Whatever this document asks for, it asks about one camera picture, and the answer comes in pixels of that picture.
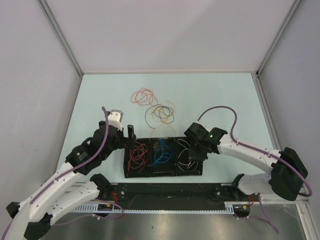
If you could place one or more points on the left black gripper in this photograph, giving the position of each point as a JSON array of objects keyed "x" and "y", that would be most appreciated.
[{"x": 128, "y": 142}]

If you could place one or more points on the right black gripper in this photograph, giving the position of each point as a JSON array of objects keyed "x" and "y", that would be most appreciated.
[{"x": 193, "y": 155}]

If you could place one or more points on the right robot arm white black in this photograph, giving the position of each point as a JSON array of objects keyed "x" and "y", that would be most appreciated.
[{"x": 283, "y": 171}]

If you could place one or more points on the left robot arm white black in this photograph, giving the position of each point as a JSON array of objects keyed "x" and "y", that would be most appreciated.
[{"x": 33, "y": 217}]

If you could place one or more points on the black three-compartment tray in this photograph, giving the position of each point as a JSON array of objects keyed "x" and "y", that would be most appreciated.
[{"x": 160, "y": 157}]

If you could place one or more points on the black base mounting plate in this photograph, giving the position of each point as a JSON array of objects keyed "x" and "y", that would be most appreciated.
[{"x": 175, "y": 196}]

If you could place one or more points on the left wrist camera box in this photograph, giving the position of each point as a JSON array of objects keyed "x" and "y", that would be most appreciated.
[{"x": 115, "y": 119}]

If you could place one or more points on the grey slotted cable duct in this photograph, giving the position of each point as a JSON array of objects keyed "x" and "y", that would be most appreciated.
[{"x": 105, "y": 208}]

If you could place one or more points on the aluminium side rail right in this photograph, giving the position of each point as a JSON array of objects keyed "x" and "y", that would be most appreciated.
[{"x": 268, "y": 117}]

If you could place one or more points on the aluminium frame rail front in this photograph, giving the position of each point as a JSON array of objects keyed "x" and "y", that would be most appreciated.
[{"x": 265, "y": 197}]

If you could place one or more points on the aluminium corner post left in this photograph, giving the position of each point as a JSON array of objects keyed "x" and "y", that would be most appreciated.
[{"x": 57, "y": 30}]

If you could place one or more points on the aluminium corner post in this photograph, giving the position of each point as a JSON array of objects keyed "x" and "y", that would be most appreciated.
[
  {"x": 279, "y": 35},
  {"x": 57, "y": 30}
]

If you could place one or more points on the aluminium corner post right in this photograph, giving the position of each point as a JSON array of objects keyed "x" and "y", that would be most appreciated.
[{"x": 279, "y": 35}]

